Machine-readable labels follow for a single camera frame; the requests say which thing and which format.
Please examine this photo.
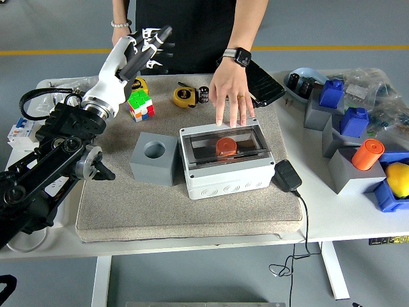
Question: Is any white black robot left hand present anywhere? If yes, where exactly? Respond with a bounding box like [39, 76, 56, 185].
[82, 24, 176, 111]

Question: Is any person's right hand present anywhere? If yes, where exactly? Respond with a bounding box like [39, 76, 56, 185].
[111, 27, 132, 47]

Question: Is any person's left hand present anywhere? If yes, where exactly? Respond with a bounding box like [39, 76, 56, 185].
[209, 59, 256, 128]

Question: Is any orange cylinder battery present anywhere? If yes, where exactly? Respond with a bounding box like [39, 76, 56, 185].
[215, 137, 239, 158]
[351, 138, 385, 172]

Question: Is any smoky clear hinged box lid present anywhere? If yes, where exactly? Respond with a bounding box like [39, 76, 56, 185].
[187, 125, 269, 167]

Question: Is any white plastic junction box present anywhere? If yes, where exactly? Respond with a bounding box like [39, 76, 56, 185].
[178, 118, 276, 201]

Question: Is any black cylindrical capacitor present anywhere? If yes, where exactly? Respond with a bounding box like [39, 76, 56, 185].
[197, 85, 210, 105]

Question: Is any black smart watch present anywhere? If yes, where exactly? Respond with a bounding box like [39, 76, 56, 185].
[217, 47, 252, 68]

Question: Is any black open plastic case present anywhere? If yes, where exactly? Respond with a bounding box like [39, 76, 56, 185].
[245, 59, 286, 108]

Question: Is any white table leg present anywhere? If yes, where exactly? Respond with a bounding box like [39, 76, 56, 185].
[91, 255, 112, 307]
[321, 241, 351, 301]

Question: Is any large colourful puzzle cube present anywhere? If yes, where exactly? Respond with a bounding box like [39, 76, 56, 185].
[125, 88, 156, 123]

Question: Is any clear bag of metal parts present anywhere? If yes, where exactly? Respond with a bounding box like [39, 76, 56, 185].
[35, 76, 103, 113]

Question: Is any person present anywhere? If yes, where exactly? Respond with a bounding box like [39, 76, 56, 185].
[111, 0, 270, 128]

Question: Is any black table control panel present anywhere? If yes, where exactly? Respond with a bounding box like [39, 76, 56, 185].
[368, 235, 409, 246]

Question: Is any light blue bowl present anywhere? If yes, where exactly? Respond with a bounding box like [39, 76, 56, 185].
[283, 67, 330, 104]

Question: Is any grey block holder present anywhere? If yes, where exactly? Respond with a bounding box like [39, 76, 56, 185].
[321, 111, 368, 159]
[303, 88, 346, 131]
[327, 146, 387, 195]

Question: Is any blue plastic block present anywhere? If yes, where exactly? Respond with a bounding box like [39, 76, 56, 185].
[319, 79, 345, 109]
[339, 106, 370, 138]

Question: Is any grey block with round hole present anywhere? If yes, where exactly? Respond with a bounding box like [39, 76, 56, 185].
[129, 132, 179, 187]

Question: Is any blue plastic bin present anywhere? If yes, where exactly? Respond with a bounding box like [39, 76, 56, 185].
[364, 150, 409, 213]

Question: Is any clear bag with white label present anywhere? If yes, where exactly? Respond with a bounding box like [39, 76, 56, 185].
[343, 68, 394, 103]

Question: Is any grey-brown fabric mat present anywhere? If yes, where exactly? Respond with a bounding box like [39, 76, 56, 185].
[75, 74, 304, 244]

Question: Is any yellow lemon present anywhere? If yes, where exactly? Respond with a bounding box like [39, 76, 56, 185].
[384, 162, 409, 198]

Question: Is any white power strip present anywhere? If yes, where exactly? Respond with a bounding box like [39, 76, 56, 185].
[44, 177, 73, 228]

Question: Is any clear bag of electronic components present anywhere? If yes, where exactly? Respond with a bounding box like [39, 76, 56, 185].
[325, 67, 409, 151]

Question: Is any yellow tape measure with strap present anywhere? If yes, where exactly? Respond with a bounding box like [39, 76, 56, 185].
[127, 76, 150, 97]
[173, 82, 199, 108]

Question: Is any white circuit breaker blue switch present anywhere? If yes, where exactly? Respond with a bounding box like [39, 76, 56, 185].
[6, 116, 42, 150]

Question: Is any black power adapter with cord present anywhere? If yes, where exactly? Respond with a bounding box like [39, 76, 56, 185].
[269, 159, 322, 307]

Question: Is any white power cable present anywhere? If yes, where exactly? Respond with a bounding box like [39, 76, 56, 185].
[6, 225, 52, 253]

